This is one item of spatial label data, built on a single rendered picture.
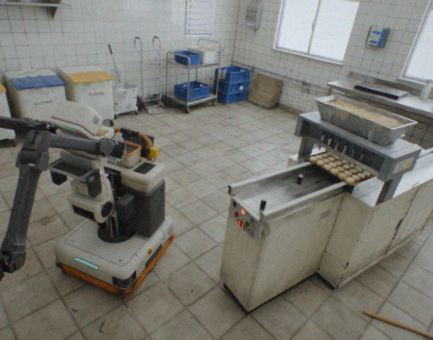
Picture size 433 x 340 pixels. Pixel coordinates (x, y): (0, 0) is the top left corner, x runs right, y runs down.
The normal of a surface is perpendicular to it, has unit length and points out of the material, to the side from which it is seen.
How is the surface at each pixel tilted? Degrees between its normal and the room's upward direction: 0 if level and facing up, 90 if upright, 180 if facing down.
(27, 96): 92
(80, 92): 92
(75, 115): 43
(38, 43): 90
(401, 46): 90
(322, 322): 0
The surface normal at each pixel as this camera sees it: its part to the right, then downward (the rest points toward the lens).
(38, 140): -0.20, -0.40
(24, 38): 0.69, 0.42
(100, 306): 0.09, -0.86
